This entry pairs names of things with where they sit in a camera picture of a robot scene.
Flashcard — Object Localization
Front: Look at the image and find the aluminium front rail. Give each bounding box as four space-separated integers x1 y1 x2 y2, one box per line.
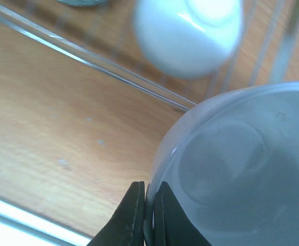
0 197 92 245

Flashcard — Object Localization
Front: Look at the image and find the white bottom bowl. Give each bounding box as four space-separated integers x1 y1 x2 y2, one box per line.
144 81 299 245

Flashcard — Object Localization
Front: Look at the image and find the white bowl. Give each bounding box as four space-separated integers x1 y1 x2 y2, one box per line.
144 81 299 245
133 0 244 80

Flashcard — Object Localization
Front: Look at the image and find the wire dish rack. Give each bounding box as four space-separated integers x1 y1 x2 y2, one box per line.
0 1 299 111

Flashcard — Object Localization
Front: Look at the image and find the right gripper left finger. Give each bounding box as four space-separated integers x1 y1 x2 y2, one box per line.
88 181 145 246

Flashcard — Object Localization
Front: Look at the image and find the grey patterned bowl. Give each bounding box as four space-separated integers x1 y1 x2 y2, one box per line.
57 0 108 7

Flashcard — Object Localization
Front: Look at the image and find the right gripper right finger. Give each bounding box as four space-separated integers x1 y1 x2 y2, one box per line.
153 181 211 246

